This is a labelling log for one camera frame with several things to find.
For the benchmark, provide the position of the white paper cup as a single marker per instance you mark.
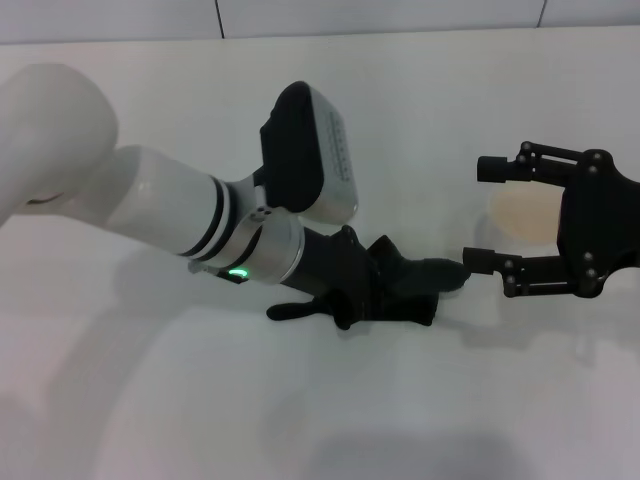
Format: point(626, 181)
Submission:
point(525, 215)

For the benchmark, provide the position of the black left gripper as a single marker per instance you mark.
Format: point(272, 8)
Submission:
point(330, 260)

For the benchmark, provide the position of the dark blue rag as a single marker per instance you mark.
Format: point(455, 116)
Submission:
point(425, 280)

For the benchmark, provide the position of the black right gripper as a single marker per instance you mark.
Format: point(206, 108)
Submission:
point(600, 220)

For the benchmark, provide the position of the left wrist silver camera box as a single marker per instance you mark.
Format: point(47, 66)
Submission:
point(300, 150)

